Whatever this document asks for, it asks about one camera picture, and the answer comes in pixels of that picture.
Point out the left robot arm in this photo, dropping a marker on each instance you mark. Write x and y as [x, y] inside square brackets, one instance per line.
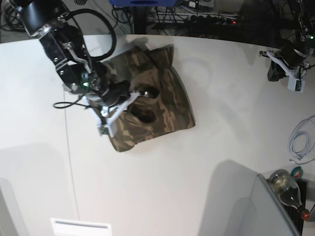
[303, 12]

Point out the clear glass bottle red cap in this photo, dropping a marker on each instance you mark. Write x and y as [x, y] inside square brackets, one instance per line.
[288, 192]

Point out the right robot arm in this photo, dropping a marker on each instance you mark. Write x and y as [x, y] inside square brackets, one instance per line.
[81, 74]

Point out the black power strip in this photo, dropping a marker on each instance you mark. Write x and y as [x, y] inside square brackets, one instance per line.
[215, 19]

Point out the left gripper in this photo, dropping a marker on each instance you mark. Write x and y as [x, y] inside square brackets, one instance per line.
[294, 54]

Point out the blue box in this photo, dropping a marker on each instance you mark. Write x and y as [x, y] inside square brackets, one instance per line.
[143, 3]

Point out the camouflage t-shirt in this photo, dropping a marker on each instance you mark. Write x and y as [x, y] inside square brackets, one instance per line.
[144, 67]

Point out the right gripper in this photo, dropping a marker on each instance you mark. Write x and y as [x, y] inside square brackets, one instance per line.
[108, 94]

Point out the green tape roll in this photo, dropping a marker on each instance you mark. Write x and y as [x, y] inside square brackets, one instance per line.
[297, 173]

